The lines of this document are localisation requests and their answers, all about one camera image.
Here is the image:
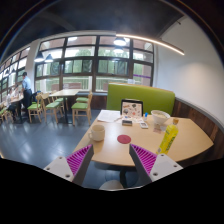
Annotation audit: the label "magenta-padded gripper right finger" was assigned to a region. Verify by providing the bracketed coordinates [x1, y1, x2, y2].
[128, 143, 184, 187]

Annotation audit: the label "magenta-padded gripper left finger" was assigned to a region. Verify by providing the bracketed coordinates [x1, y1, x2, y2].
[43, 144, 95, 187]

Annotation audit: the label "yellow drink bottle orange cap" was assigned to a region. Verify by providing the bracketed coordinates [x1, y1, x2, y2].
[156, 118, 180, 156]

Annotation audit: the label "flat round red coaster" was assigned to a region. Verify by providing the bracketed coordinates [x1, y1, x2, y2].
[116, 134, 132, 145]

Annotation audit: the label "cream paper cup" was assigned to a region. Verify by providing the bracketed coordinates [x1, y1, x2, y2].
[87, 124, 106, 142]

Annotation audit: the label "small pink packet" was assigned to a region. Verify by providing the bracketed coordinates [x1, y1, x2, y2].
[152, 123, 162, 134]

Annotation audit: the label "printed leaflet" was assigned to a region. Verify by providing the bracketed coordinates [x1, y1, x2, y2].
[121, 114, 144, 124]

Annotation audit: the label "white bowl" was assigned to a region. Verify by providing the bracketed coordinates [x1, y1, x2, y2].
[150, 109, 171, 126]

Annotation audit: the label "white paper sheets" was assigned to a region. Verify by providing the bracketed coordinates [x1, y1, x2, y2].
[96, 109, 122, 124]

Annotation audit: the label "black tablet with stickers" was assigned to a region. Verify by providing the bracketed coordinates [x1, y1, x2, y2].
[120, 98, 145, 118]

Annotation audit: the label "wooden chairs with green seats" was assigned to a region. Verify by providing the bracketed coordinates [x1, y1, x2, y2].
[0, 90, 94, 127]

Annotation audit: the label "green upholstered bench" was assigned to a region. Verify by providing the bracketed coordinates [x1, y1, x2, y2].
[106, 83, 176, 117]

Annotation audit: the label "wooden dining table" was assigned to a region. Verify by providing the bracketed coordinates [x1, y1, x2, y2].
[48, 88, 83, 125]

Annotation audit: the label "person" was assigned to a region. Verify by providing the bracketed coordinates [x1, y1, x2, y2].
[4, 87, 19, 118]
[20, 71, 34, 110]

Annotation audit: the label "long curved light strip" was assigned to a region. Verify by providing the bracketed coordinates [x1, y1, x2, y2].
[115, 33, 186, 56]

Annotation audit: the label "hanging pendant lamps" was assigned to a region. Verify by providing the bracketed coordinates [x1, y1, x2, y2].
[33, 36, 128, 64]

